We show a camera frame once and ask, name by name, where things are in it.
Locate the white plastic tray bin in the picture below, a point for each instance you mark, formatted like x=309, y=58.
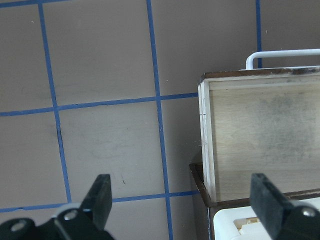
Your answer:
x=303, y=223

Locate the dark brown wooden cabinet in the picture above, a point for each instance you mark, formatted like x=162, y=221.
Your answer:
x=212, y=208

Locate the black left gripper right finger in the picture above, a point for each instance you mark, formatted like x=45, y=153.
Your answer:
x=269, y=204

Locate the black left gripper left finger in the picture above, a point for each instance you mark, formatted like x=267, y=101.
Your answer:
x=97, y=203

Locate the light wooden drawer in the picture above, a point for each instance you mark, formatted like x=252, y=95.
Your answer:
x=260, y=120

